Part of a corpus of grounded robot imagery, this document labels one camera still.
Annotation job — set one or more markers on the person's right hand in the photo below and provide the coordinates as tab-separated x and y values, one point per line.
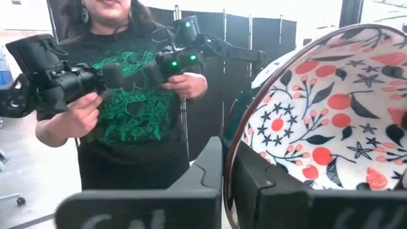
81	114

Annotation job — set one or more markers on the black folding partition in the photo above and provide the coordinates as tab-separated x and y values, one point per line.
264	35

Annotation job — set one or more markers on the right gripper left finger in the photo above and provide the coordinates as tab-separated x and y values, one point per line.
190	206

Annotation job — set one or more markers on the person's hand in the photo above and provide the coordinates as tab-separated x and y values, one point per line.
81	114
187	85

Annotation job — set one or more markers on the black pillar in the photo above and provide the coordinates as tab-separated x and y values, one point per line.
351	12

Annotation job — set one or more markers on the floral patterned mini bowl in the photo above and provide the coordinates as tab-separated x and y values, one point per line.
334	111

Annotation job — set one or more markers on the chair caster leg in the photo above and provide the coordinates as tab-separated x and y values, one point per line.
17	199

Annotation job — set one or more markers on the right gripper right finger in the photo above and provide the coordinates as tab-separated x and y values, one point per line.
286	210

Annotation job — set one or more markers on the person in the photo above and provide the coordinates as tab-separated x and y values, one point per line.
136	133

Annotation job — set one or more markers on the blue bottle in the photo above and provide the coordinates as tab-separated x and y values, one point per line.
4	73

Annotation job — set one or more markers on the person's left hand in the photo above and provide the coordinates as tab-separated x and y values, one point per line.
187	85

